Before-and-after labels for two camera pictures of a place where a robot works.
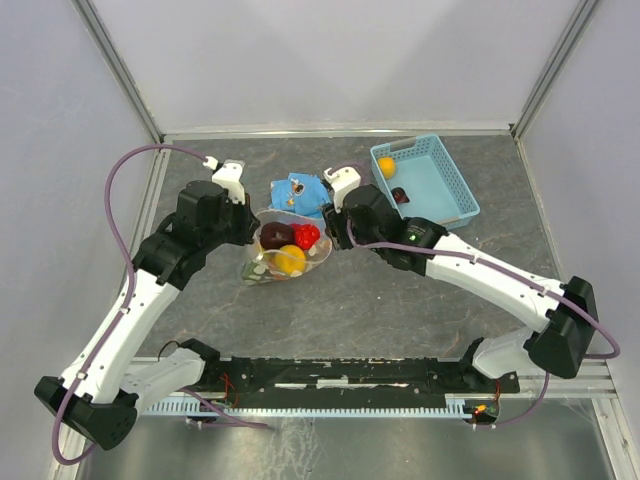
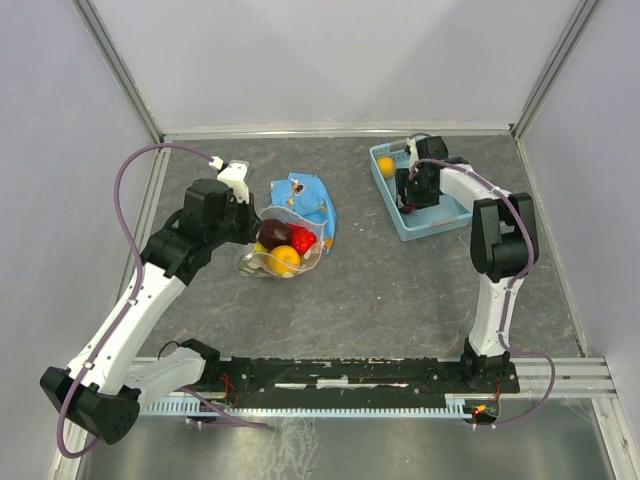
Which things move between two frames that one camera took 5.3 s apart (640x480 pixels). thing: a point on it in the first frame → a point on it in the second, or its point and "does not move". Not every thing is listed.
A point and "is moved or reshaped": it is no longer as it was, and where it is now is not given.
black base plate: (283, 378) does not move
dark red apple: (274, 235) does not move
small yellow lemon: (388, 167) does not move
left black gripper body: (234, 224) does not move
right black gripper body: (338, 227) → (416, 186)
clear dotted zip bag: (287, 244) is moved or reshaped
